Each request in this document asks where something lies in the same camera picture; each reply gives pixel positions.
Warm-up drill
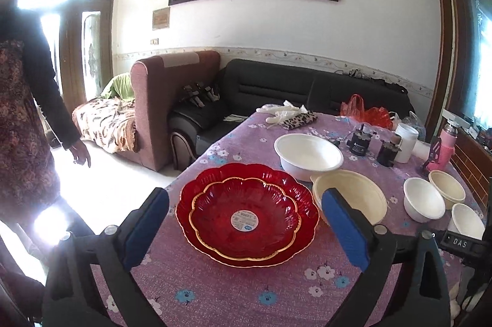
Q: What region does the patterned blanket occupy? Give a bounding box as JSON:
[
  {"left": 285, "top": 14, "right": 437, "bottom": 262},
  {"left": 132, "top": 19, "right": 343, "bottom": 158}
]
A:
[{"left": 72, "top": 96, "right": 137, "bottom": 154}]

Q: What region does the leopard print pouch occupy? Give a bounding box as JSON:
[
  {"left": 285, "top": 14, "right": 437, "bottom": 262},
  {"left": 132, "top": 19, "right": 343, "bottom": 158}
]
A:
[{"left": 282, "top": 111, "right": 318, "bottom": 131}]

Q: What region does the black white striped cloth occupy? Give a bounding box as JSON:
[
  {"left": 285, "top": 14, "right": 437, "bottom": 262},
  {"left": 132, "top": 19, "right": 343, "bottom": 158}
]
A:
[{"left": 181, "top": 82, "right": 220, "bottom": 108}]

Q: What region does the pink thermos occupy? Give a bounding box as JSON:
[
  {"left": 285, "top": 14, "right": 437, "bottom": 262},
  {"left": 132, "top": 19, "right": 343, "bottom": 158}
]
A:
[{"left": 427, "top": 119, "right": 460, "bottom": 172}]

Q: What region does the clear plastic bag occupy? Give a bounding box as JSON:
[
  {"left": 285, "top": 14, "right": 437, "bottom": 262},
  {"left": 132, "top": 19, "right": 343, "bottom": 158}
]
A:
[{"left": 402, "top": 111, "right": 427, "bottom": 141}]

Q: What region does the small framed plaque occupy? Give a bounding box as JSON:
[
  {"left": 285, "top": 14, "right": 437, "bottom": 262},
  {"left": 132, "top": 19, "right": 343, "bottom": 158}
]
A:
[{"left": 152, "top": 6, "right": 171, "bottom": 31}]

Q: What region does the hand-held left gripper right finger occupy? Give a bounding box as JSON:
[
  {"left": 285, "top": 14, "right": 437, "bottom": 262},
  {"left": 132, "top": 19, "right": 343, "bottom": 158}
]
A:
[{"left": 321, "top": 187, "right": 450, "bottom": 327}]

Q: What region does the small white bowl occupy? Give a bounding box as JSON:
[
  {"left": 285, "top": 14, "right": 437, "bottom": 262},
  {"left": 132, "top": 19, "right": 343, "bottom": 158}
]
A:
[
  {"left": 448, "top": 203, "right": 486, "bottom": 240},
  {"left": 403, "top": 177, "right": 447, "bottom": 223}
]

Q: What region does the green cloth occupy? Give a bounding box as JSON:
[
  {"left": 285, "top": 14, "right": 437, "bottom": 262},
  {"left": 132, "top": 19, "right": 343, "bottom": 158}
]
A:
[{"left": 101, "top": 72, "right": 135, "bottom": 100}]

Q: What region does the dark brown motor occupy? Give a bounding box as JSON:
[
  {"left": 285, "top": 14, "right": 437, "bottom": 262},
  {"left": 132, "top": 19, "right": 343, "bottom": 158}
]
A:
[{"left": 377, "top": 134, "right": 402, "bottom": 167}]

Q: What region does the large red plate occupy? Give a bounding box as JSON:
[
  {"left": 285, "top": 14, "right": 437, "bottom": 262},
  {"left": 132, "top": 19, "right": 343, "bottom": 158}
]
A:
[{"left": 175, "top": 163, "right": 320, "bottom": 267}]

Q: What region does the white cup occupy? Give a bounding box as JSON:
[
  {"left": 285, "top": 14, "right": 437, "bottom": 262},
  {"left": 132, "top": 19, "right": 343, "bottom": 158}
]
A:
[{"left": 394, "top": 122, "right": 419, "bottom": 164}]

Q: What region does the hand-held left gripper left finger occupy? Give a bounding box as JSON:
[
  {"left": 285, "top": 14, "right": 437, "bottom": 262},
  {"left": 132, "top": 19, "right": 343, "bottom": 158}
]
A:
[{"left": 42, "top": 187, "right": 170, "bottom": 327}]

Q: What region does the large cream bowl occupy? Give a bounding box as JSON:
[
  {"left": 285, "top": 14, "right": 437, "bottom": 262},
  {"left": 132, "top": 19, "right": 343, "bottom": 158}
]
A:
[{"left": 311, "top": 169, "right": 388, "bottom": 229}]

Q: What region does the red plastic bag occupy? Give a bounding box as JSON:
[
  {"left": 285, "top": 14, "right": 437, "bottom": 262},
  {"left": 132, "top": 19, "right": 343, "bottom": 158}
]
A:
[{"left": 363, "top": 106, "right": 395, "bottom": 131}]

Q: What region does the wooden cabinet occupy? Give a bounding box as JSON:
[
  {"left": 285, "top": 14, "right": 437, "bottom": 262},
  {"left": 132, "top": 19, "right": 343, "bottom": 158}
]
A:
[{"left": 455, "top": 127, "right": 492, "bottom": 212}]

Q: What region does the black sofa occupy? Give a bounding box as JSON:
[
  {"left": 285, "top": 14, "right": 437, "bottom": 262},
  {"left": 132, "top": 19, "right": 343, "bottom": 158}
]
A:
[{"left": 168, "top": 58, "right": 416, "bottom": 172}]

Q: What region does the black motor with label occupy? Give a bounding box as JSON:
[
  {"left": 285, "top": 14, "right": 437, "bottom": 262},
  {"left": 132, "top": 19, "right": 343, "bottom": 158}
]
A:
[{"left": 348, "top": 124, "right": 374, "bottom": 158}]

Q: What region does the small cream bowl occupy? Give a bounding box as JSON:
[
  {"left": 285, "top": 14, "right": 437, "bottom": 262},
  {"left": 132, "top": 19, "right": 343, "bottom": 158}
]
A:
[{"left": 428, "top": 169, "right": 466, "bottom": 211}]

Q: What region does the wooden glass door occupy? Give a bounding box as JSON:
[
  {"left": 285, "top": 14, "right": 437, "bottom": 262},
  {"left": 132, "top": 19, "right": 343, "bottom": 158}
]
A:
[{"left": 38, "top": 0, "right": 120, "bottom": 116}]

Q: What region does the large white bowl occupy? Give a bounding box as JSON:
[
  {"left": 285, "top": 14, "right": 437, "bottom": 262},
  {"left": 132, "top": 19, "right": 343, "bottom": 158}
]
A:
[{"left": 274, "top": 134, "right": 344, "bottom": 182}]

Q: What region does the wooden doorway frame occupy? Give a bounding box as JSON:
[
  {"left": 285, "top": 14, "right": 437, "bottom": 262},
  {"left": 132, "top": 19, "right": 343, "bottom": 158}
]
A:
[{"left": 427, "top": 0, "right": 477, "bottom": 143}]

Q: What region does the purple floral tablecloth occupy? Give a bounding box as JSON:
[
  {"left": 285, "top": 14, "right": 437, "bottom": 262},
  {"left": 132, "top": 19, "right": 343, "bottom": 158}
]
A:
[{"left": 92, "top": 111, "right": 489, "bottom": 327}]

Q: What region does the brown armchair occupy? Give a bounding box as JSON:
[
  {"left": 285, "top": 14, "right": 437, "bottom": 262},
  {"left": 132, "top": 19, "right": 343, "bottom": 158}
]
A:
[{"left": 130, "top": 50, "right": 221, "bottom": 173}]

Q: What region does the white glove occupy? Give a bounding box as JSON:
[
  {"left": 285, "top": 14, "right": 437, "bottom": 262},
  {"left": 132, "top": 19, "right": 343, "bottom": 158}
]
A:
[
  {"left": 267, "top": 100, "right": 308, "bottom": 130},
  {"left": 256, "top": 104, "right": 287, "bottom": 116}
]

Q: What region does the orange plastic bag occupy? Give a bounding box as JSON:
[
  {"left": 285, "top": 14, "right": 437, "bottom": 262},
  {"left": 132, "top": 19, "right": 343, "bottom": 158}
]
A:
[{"left": 340, "top": 94, "right": 365, "bottom": 124}]

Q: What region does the gold-rimmed red plate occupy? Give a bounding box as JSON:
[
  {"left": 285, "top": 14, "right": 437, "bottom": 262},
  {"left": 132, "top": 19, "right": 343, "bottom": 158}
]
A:
[{"left": 189, "top": 176, "right": 301, "bottom": 261}]

